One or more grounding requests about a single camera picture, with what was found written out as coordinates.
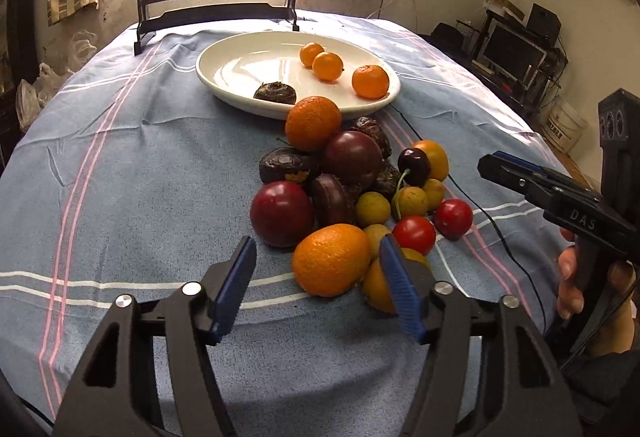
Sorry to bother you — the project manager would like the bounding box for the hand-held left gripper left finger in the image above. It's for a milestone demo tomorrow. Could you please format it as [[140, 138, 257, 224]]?
[[52, 235, 258, 437]]

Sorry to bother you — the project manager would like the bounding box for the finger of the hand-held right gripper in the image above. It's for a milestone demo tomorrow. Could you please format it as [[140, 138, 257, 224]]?
[[477, 155, 576, 212], [492, 151, 601, 205]]

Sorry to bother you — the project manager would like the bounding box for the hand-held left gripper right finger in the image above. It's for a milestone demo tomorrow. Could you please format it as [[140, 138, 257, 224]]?
[[378, 233, 583, 437]]

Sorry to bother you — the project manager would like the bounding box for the large mandarin orange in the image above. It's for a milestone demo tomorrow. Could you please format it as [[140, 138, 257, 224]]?
[[285, 96, 343, 152], [361, 247, 433, 315], [292, 223, 373, 298]]

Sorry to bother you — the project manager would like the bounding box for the red cherry tomato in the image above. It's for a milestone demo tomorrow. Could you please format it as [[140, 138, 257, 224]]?
[[433, 198, 474, 240], [391, 215, 437, 257]]

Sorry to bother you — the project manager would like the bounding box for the small yellow plum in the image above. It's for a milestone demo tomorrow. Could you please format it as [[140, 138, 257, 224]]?
[[391, 186, 430, 220], [422, 178, 446, 212], [355, 191, 391, 228], [362, 223, 393, 260]]

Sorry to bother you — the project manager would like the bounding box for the orange-yellow apricot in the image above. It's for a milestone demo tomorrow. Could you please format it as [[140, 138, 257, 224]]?
[[411, 140, 450, 182]]

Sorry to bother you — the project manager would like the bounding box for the dark red plum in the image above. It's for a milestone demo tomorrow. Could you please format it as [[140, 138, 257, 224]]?
[[249, 181, 316, 248], [322, 130, 384, 188]]

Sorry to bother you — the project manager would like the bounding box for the dark cherry with stem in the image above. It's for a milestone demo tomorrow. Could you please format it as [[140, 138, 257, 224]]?
[[394, 148, 432, 219]]

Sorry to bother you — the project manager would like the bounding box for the dark water chestnut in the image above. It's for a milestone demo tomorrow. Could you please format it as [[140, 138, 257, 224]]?
[[370, 161, 407, 200], [350, 116, 392, 158], [258, 148, 323, 188], [307, 173, 357, 228], [253, 82, 298, 106]]

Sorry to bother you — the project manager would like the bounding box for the white oval plate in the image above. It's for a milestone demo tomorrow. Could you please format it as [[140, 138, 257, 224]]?
[[195, 31, 402, 121]]

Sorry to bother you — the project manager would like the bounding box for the person's right hand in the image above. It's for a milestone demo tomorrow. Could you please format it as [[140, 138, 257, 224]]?
[[556, 227, 638, 359]]

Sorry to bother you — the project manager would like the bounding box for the white plastic bucket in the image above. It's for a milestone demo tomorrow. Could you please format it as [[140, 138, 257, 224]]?
[[540, 96, 590, 155]]

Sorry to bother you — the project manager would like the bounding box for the black computer desk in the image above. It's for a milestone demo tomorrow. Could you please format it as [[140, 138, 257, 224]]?
[[470, 12, 568, 118]]

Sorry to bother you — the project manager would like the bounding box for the computer monitor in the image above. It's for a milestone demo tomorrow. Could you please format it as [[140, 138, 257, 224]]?
[[480, 19, 548, 80]]

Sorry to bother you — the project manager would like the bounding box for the black speaker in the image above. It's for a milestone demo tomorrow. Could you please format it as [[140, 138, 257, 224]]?
[[526, 3, 562, 42]]

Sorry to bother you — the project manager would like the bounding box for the blue striped tablecloth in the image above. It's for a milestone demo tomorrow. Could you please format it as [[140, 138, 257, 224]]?
[[0, 9, 576, 437]]

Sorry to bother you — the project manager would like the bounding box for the small mandarin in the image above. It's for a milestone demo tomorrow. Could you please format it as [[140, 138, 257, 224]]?
[[312, 52, 345, 82], [351, 65, 390, 100], [299, 42, 326, 68]]

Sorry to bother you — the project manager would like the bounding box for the clear plastic bag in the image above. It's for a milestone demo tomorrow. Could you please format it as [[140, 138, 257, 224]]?
[[15, 62, 76, 132], [67, 29, 101, 68]]

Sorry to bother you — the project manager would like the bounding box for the black cable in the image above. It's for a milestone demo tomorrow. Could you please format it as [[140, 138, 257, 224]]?
[[387, 107, 551, 333]]

